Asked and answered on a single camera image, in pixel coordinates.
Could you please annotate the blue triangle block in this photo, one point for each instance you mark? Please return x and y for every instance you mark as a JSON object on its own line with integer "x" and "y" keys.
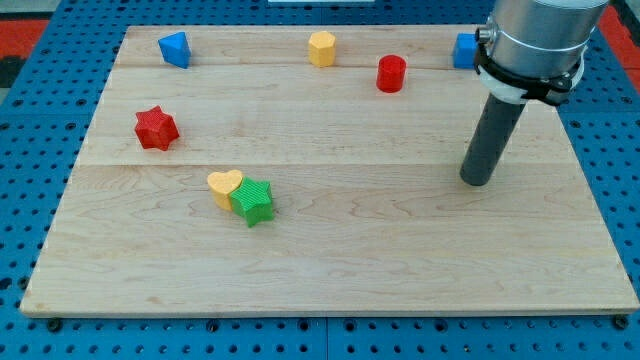
{"x": 175, "y": 49}

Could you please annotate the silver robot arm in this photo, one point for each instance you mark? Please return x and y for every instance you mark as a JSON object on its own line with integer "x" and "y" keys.
{"x": 534, "y": 49}

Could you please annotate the yellow hexagon block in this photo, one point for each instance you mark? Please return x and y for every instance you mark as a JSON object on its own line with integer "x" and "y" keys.
{"x": 322, "y": 49}

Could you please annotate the green star block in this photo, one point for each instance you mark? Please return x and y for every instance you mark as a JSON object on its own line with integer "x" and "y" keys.
{"x": 252, "y": 201}

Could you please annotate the red star block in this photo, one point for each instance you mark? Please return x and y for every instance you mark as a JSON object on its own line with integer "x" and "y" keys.
{"x": 155, "y": 129}

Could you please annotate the yellow heart block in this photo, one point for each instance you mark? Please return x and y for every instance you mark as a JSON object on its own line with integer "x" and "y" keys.
{"x": 222, "y": 185}

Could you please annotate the red cylinder block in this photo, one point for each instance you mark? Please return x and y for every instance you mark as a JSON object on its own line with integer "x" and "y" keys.
{"x": 390, "y": 74}

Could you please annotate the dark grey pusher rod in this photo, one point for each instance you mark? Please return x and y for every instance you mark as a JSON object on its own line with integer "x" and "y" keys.
{"x": 493, "y": 131}

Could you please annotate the blue cube block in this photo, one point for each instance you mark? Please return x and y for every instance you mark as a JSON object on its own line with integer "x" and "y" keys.
{"x": 464, "y": 51}

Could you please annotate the light wooden board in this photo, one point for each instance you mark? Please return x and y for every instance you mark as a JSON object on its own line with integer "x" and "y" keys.
{"x": 371, "y": 217}

